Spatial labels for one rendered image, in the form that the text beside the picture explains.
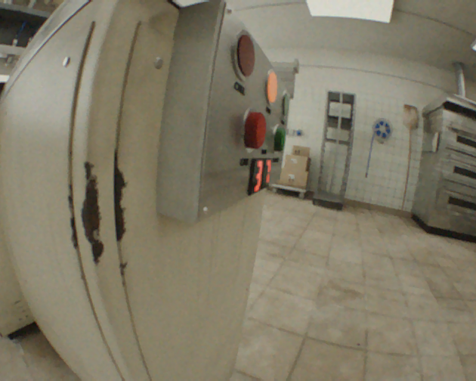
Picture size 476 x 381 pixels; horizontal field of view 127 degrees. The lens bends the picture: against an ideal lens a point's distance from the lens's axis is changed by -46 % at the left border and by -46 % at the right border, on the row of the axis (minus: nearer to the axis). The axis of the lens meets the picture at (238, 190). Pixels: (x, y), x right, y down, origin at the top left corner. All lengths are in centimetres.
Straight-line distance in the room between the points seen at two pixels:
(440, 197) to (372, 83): 234
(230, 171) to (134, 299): 11
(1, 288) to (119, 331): 78
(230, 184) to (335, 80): 430
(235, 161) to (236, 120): 3
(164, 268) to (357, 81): 437
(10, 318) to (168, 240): 89
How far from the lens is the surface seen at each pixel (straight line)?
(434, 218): 354
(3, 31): 94
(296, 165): 382
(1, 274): 89
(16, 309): 97
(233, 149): 15
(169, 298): 19
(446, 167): 350
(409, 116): 439
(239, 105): 16
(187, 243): 18
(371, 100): 433
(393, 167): 425
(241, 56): 15
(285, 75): 38
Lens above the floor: 75
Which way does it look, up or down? 11 degrees down
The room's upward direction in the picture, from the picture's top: 6 degrees clockwise
